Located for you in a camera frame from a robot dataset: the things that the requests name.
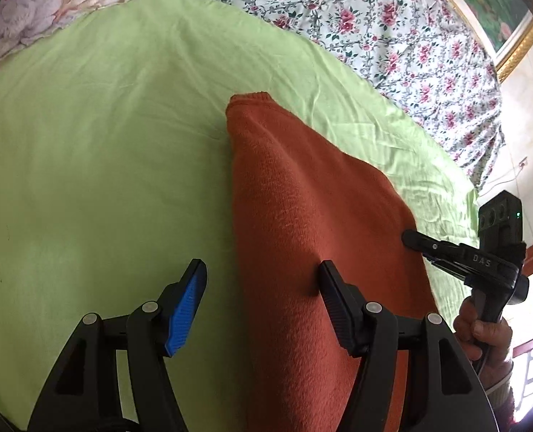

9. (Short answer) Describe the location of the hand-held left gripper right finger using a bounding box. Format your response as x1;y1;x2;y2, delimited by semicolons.
318;258;492;432

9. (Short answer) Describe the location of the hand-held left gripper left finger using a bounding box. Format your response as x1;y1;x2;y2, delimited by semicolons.
26;258;209;432

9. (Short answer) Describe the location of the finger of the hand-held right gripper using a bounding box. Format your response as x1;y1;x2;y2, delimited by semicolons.
402;229;464;258
422;252;467;280

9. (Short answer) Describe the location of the rust orange towel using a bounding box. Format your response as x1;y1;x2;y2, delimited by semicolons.
226;92;440;432

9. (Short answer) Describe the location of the person's right forearm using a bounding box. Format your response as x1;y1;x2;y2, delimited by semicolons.
480;360;519;432

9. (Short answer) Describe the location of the person's right hand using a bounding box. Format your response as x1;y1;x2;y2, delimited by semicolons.
453;299;515;372

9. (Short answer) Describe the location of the light green bed sheet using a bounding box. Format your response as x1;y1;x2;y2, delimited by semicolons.
0;0;479;432

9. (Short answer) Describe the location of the white rose print bedsheet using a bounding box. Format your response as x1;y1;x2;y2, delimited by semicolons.
147;0;506;185

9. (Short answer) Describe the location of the gold framed flower painting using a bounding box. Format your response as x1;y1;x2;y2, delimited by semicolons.
415;0;533;84

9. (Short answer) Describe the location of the pink floral pillow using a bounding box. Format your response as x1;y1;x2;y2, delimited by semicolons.
0;0;168;77

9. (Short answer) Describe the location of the white wall cable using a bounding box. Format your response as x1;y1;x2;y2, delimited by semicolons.
478;157;529;190

